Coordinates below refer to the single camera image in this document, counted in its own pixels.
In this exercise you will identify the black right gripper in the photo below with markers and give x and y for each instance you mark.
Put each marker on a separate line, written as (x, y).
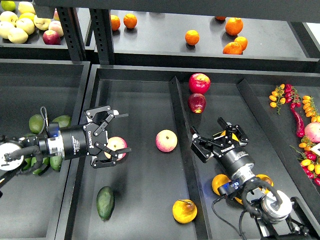
(234, 159)

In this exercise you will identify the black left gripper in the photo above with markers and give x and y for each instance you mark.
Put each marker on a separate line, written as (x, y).
(92, 138)

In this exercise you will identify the dark green avocado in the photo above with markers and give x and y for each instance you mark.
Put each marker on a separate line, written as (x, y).
(105, 202)

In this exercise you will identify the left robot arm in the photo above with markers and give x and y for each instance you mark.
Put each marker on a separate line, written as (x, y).
(25, 154)

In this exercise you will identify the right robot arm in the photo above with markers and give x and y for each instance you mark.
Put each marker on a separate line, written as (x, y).
(277, 216)

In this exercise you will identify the yellow pear with long stem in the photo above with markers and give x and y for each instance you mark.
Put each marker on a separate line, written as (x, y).
(229, 136)

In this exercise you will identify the green avocado top right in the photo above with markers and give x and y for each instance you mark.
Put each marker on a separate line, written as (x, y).
(63, 121)

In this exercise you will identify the yellow pear lower left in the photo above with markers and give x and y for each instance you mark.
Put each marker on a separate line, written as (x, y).
(218, 181)

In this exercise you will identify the green avocado lower middle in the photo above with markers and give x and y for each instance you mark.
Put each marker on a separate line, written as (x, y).
(56, 162)

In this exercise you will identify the green avocado top left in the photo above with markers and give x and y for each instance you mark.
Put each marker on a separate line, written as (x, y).
(36, 124)

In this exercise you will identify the dark avocado middle left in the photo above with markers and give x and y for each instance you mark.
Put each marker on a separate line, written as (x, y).
(29, 135)

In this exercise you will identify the bright green avocado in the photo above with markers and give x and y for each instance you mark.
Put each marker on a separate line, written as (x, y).
(31, 161)

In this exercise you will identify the pink apple left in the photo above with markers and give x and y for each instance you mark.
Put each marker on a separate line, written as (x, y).
(116, 143)

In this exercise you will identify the pink apple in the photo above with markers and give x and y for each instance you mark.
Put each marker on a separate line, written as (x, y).
(116, 143)
(166, 140)

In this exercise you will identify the dark red apple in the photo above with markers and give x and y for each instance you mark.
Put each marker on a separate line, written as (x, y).
(197, 103)

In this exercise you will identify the pink apple centre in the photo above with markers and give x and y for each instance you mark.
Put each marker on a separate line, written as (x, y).
(166, 140)

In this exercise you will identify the bright red apple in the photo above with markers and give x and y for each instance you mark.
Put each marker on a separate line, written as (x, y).
(199, 83)

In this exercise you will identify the orange cherry tomato bunch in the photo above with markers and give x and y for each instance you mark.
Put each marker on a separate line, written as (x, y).
(277, 98)

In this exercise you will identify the black centre tray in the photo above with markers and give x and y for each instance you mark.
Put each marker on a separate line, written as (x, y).
(148, 183)

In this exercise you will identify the red chili pepper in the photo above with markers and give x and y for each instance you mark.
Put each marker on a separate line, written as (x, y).
(300, 127)

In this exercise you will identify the red cherry tomato bunch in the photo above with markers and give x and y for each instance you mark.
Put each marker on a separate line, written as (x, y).
(292, 96)

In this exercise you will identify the mixed cherry tomatoes lower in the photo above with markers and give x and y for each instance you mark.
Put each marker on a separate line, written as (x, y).
(308, 160)

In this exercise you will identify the pink apple right edge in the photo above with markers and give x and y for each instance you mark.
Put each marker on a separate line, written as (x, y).
(312, 132)

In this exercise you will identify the white label card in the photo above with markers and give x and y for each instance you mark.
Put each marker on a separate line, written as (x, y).
(316, 149)

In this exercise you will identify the orange tomato vine right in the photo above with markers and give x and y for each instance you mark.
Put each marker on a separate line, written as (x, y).
(310, 109)

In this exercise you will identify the orange on shelf front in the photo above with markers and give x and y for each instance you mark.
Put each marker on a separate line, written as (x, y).
(233, 48)

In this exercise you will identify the orange on shelf lower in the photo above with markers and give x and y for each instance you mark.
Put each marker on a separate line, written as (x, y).
(242, 41)

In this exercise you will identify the black upper left tray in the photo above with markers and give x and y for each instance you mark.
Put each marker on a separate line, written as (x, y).
(36, 49)

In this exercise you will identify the black upper shelf tray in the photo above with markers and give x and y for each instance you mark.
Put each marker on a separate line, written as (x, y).
(158, 40)

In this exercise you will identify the red apple on shelf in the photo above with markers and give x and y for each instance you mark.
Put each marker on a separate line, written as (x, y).
(51, 37)

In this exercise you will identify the orange on shelf centre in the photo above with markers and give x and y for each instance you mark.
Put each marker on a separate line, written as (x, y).
(192, 37)

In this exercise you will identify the orange on shelf leftmost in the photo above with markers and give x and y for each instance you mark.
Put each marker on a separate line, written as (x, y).
(115, 22)

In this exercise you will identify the pale pink apple shelf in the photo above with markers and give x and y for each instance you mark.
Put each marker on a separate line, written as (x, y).
(57, 27)

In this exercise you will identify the black shelf post right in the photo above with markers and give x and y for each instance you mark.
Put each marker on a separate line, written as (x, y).
(102, 29)

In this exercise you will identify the black shelf post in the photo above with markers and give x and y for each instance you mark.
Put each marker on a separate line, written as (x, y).
(72, 33)
(102, 29)

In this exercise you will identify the black shelf post left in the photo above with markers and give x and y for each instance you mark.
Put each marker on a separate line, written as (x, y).
(72, 33)

